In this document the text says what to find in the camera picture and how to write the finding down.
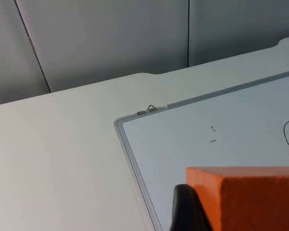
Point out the grey-framed whiteboard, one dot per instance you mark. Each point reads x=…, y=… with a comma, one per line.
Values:
x=207, y=134

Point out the orange cube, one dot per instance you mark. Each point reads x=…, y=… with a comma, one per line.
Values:
x=250, y=202

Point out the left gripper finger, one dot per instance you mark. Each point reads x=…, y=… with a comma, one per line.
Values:
x=185, y=211

